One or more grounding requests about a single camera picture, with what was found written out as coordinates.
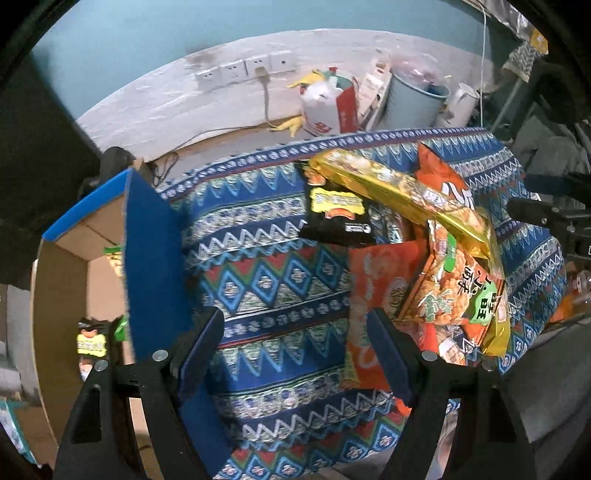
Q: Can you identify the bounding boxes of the white carton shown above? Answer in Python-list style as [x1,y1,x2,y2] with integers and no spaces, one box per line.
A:
[358,58,393,127]

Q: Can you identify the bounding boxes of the black cable tangle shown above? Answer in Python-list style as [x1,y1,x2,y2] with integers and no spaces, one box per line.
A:
[152,150,181,185]

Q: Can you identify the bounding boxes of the long yellow snack packet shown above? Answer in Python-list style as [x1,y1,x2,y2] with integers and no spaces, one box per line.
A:
[308,148,512,358]

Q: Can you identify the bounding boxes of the pale blue bucket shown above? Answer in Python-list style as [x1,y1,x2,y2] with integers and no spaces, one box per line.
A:
[383,60,451,130]

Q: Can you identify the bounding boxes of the grey plug cable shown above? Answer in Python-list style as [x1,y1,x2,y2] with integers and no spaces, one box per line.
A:
[185,67,278,144]

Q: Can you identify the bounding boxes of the patterned hanging cloth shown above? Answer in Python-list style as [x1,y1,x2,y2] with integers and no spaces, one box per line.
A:
[501,39,543,84]

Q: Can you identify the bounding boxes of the dark round object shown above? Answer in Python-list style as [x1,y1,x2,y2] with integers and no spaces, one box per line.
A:
[78,147,134,195]

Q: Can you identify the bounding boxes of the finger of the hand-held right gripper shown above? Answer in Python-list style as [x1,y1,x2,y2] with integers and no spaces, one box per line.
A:
[507,198,561,226]
[524,172,591,197]

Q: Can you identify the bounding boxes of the red orange chip packet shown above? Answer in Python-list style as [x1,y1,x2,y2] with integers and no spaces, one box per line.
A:
[413,143,476,213]

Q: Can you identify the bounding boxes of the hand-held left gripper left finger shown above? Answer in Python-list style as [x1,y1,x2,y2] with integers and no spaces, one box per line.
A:
[53,305,227,480]

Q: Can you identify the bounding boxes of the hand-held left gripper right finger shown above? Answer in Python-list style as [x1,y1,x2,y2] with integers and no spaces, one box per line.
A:
[367,307,539,480]

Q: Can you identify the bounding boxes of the small black snack packet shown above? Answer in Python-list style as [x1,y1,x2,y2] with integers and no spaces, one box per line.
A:
[76,318,112,379]

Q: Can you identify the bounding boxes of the orange green rice cracker packet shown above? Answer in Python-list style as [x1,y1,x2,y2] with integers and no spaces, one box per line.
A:
[397,222,506,342]

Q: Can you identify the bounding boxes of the blue patterned blanket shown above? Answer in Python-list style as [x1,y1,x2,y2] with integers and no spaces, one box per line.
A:
[154,127,568,480]

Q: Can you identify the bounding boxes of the green snack packet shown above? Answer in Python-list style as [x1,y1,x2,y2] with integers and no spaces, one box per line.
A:
[104,244,127,278]

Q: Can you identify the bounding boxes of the plain orange snack packet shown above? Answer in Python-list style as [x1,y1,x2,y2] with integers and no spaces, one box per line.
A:
[342,240,430,416]

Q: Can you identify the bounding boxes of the grey cloth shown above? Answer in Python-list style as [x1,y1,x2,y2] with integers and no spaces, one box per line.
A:
[508,104,591,181]

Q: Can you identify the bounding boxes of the thin white cord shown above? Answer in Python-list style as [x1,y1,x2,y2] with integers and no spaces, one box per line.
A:
[478,4,490,125]

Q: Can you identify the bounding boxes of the red snack packet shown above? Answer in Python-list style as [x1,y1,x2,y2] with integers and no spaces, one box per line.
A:
[434,323,481,366]

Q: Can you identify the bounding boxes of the white red paper bag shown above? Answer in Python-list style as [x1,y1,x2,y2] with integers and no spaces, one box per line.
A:
[300,69,361,137]

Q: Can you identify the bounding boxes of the white kettle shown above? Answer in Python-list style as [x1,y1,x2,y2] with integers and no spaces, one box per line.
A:
[436,83,481,127]

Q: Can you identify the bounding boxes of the banana peel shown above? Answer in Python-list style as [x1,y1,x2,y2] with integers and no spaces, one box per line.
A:
[286,69,331,90]
[270,116,305,137]

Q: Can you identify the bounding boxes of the blue-edged cardboard box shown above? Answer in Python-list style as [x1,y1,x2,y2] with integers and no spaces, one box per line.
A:
[30,157,208,480]

